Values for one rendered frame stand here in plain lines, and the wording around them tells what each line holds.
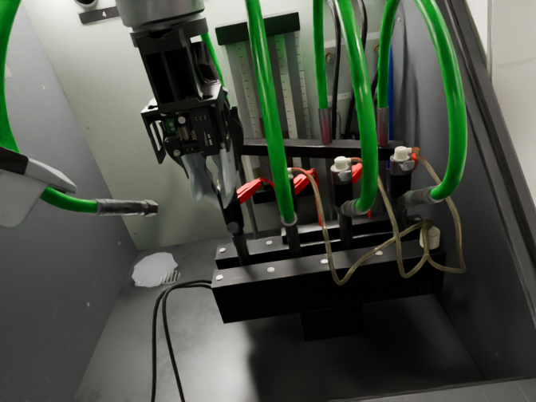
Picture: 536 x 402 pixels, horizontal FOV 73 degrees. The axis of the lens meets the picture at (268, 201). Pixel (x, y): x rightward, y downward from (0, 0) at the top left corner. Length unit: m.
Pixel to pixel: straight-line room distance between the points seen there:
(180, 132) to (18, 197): 0.15
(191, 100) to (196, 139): 0.05
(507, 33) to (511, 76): 0.05
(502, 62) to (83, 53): 0.67
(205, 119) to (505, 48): 0.37
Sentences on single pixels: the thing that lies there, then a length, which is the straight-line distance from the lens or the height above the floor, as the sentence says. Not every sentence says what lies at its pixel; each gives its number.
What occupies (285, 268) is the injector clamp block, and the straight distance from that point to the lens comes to 0.55.
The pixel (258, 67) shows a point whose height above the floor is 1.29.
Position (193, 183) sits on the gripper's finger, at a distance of 0.41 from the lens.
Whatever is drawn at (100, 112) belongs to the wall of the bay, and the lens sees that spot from 0.82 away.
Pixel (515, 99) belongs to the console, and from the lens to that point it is 0.57.
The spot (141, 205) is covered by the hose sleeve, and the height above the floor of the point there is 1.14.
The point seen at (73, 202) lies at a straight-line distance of 0.41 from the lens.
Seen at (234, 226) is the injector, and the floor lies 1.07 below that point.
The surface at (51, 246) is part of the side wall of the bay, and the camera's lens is 0.69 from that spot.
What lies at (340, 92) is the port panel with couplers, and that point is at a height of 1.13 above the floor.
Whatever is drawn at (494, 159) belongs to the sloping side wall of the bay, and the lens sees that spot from 0.49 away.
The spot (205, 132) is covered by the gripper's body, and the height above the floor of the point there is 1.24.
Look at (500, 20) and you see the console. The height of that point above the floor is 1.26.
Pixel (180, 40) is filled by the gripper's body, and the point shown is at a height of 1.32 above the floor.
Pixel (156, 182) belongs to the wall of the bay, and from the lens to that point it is 0.85.
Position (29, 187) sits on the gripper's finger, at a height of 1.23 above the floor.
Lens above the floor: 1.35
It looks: 31 degrees down
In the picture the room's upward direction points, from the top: 11 degrees counter-clockwise
